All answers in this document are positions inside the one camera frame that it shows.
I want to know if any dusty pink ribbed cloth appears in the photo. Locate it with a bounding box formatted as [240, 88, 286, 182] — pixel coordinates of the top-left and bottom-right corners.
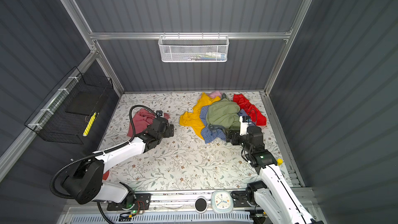
[127, 108, 162, 141]

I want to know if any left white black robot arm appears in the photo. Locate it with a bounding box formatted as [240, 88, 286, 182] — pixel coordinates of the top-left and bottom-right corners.
[61, 117, 174, 204]

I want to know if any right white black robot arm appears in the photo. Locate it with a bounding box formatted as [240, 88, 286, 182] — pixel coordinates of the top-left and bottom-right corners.
[226, 125, 323, 224]

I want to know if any blue checkered cloth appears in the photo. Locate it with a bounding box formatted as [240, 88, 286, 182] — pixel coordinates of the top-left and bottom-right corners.
[200, 106, 248, 143]

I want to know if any grey cloth with loop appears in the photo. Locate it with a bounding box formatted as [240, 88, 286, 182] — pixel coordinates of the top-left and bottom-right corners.
[208, 124, 226, 132]

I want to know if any green cloth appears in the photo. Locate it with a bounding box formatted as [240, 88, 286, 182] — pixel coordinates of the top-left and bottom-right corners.
[206, 99, 240, 130]

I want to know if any yellow cloth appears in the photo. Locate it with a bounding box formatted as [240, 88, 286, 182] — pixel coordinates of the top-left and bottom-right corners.
[179, 93, 221, 140]

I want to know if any red cloth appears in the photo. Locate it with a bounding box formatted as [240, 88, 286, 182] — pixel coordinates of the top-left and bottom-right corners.
[233, 94, 267, 127]

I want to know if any light pink cloth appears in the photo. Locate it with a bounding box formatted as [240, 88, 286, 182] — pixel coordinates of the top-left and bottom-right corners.
[207, 90, 222, 99]

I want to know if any light blue square clock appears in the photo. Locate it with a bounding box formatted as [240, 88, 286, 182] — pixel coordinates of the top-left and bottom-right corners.
[211, 190, 234, 214]

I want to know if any yellow marker pen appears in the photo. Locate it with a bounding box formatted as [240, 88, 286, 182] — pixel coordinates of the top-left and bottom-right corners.
[83, 112, 97, 137]

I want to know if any round black white timer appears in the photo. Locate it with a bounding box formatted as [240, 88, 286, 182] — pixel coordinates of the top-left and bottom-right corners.
[194, 197, 208, 214]

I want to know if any white vented front panel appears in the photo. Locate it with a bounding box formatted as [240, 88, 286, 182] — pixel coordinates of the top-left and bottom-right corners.
[69, 211, 254, 224]

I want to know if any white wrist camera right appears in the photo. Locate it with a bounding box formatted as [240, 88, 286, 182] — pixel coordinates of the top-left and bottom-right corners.
[239, 116, 252, 136]

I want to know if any black corrugated cable hose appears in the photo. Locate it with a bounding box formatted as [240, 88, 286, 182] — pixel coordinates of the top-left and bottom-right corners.
[49, 105, 159, 200]

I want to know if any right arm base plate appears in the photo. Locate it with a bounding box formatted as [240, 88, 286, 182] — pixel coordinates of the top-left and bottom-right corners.
[231, 190, 257, 208]

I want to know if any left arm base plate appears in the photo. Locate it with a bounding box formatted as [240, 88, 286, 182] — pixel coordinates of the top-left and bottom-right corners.
[106, 194, 152, 211]

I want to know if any white wire mesh basket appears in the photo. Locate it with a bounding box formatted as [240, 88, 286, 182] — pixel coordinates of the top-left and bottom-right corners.
[158, 36, 230, 63]

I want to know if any black wire basket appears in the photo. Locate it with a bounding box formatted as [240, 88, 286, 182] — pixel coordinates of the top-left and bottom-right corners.
[24, 68, 114, 145]

